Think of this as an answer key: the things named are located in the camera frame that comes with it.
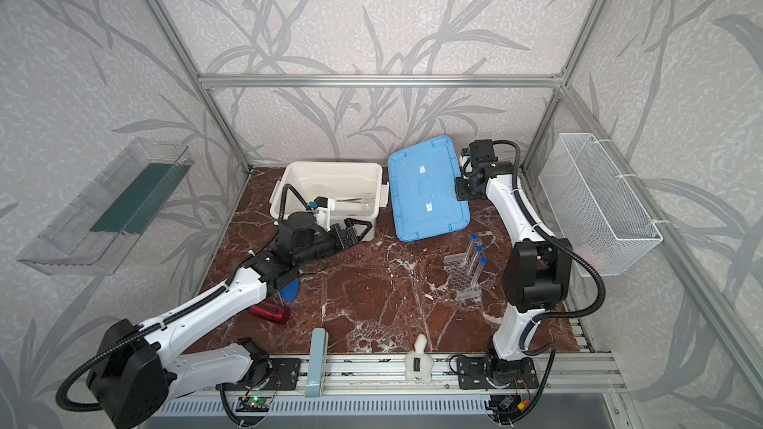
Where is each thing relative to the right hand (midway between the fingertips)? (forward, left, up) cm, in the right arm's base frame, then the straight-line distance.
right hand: (466, 181), depth 91 cm
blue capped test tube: (-25, -2, -4) cm, 25 cm away
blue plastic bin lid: (+1, +13, -6) cm, 14 cm away
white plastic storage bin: (+12, +38, -18) cm, 43 cm away
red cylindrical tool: (-35, +56, -14) cm, 68 cm away
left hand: (-19, +29, +5) cm, 35 cm away
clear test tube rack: (-24, +3, -17) cm, 29 cm away
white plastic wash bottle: (-47, +16, -14) cm, 52 cm away
